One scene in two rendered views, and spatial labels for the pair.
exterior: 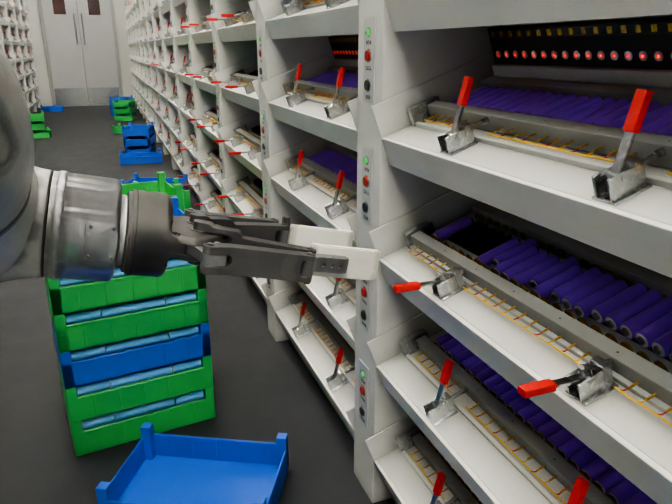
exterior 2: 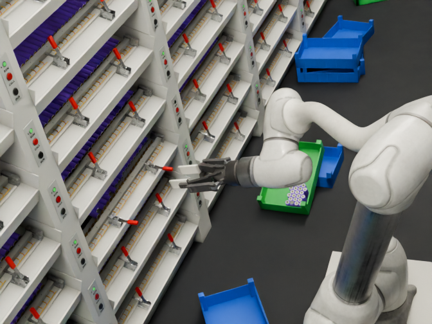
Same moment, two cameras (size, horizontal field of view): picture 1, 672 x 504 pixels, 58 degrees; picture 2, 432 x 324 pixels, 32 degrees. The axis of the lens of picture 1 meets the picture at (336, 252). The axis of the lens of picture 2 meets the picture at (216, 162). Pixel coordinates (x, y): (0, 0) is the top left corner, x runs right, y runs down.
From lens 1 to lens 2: 252 cm
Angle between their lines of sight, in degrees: 108
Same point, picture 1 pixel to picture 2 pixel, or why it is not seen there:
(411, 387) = (121, 285)
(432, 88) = not seen: hidden behind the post
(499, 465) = (144, 238)
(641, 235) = (152, 121)
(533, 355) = (143, 186)
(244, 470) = not seen: outside the picture
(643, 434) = (162, 158)
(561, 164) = (119, 140)
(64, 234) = not seen: hidden behind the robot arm
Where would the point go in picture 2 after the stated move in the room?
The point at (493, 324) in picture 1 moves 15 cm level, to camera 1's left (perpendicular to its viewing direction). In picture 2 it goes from (132, 201) to (164, 217)
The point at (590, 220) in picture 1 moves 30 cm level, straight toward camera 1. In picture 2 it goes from (144, 132) to (227, 99)
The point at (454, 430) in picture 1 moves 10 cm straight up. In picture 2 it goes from (136, 258) to (129, 236)
